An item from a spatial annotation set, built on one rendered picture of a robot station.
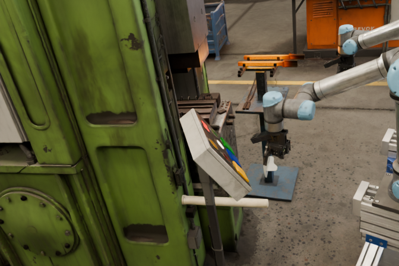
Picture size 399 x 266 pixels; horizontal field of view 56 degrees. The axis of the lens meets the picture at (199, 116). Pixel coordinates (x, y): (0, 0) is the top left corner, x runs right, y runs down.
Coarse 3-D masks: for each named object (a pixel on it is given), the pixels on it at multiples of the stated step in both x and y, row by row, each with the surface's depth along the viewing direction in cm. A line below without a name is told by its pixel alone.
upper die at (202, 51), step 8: (200, 48) 187; (168, 56) 188; (176, 56) 187; (184, 56) 186; (192, 56) 185; (200, 56) 187; (176, 64) 189; (184, 64) 188; (192, 64) 187; (200, 64) 186
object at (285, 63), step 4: (284, 60) 245; (288, 60) 244; (292, 60) 242; (296, 60) 241; (240, 64) 256; (248, 64) 254; (252, 64) 253; (256, 64) 252; (260, 64) 251; (264, 64) 250; (268, 64) 249; (272, 64) 248; (280, 64) 246; (284, 64) 245; (288, 64) 244; (292, 64) 243; (296, 64) 242
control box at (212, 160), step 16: (192, 112) 161; (192, 128) 151; (208, 128) 160; (192, 144) 143; (208, 144) 136; (208, 160) 137; (224, 160) 139; (224, 176) 141; (240, 176) 144; (240, 192) 146
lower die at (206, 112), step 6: (180, 102) 220; (186, 102) 219; (192, 102) 218; (198, 102) 216; (204, 102) 213; (210, 102) 212; (180, 108) 213; (186, 108) 212; (198, 108) 210; (204, 108) 209; (210, 108) 208; (216, 108) 218; (204, 114) 205; (210, 114) 204; (210, 120) 204
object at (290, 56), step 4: (244, 56) 265; (248, 56) 264; (252, 56) 263; (256, 56) 262; (260, 56) 261; (264, 56) 260; (268, 56) 259; (272, 56) 258; (276, 56) 257; (280, 56) 256; (284, 56) 254; (288, 56) 254; (292, 56) 253; (296, 56) 252; (300, 56) 251; (304, 56) 250
